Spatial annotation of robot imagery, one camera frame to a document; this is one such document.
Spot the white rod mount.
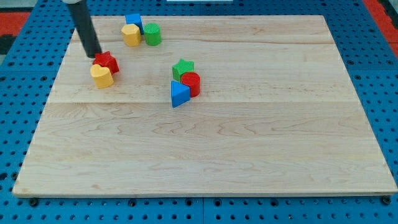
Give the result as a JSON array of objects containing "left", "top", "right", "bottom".
[{"left": 62, "top": 0, "right": 82, "bottom": 4}]

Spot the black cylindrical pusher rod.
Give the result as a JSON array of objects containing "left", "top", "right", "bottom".
[{"left": 67, "top": 1, "right": 102, "bottom": 58}]

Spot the red star block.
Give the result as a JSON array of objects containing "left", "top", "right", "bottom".
[{"left": 92, "top": 51, "right": 119, "bottom": 75}]

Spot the yellow heart block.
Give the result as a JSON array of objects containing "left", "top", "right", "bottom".
[{"left": 90, "top": 64, "right": 114, "bottom": 88}]

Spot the green star block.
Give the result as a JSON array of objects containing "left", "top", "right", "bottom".
[{"left": 172, "top": 58, "right": 195, "bottom": 82}]

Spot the blue cube block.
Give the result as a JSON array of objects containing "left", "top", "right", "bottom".
[{"left": 125, "top": 13, "right": 144, "bottom": 35}]

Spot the yellow hexagon block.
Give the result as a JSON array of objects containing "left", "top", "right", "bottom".
[{"left": 121, "top": 24, "right": 141, "bottom": 47}]

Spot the green cylinder block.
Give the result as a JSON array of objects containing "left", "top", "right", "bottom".
[{"left": 144, "top": 23, "right": 162, "bottom": 46}]

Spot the blue triangle block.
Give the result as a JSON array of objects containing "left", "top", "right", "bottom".
[{"left": 170, "top": 81, "right": 190, "bottom": 108}]

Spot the red cylinder block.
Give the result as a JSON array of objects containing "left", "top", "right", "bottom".
[{"left": 180, "top": 72, "right": 201, "bottom": 98}]

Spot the wooden board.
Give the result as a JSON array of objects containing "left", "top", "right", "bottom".
[{"left": 13, "top": 16, "right": 397, "bottom": 198}]

